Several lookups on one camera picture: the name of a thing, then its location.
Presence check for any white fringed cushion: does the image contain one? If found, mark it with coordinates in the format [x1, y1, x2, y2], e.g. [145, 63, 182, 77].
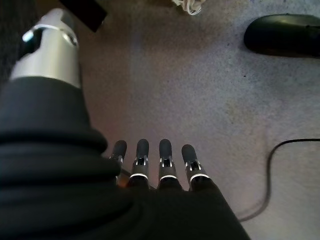
[171, 0, 203, 16]

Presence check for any dark robot left hand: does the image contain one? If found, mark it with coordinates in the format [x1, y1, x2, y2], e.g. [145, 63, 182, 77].
[0, 7, 252, 240]

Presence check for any thin dark floor cable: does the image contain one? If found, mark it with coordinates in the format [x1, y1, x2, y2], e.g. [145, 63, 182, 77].
[236, 138, 320, 221]

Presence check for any black oval object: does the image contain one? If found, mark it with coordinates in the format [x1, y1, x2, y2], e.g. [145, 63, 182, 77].
[243, 13, 320, 59]

